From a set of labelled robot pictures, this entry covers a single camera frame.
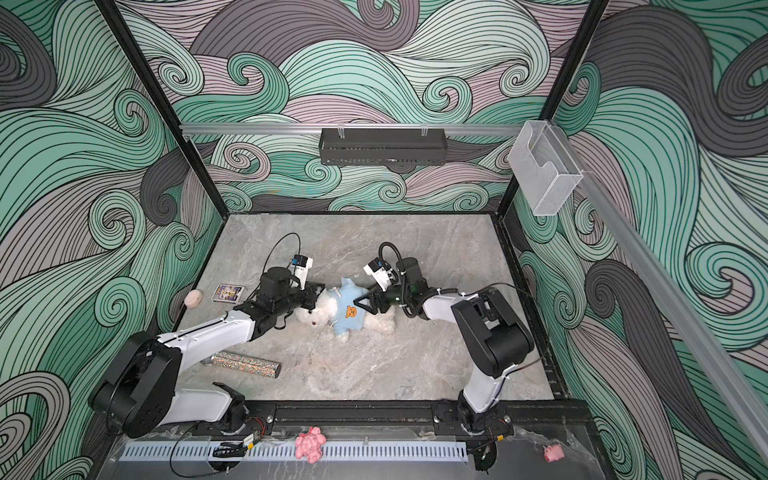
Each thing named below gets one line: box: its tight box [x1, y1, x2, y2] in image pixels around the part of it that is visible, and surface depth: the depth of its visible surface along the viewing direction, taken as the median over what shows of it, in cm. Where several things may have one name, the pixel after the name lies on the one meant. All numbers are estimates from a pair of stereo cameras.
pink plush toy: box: [295, 426, 327, 464], surface depth 69 cm
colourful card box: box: [211, 284, 245, 304], surface depth 97 cm
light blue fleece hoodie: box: [329, 277, 369, 338], surface depth 86 cm
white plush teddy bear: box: [295, 289, 396, 343], surface depth 86 cm
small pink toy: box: [543, 444, 565, 463], surface depth 68 cm
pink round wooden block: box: [184, 289, 203, 308], surface depth 95 cm
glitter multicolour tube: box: [210, 352, 282, 379], surface depth 81 cm
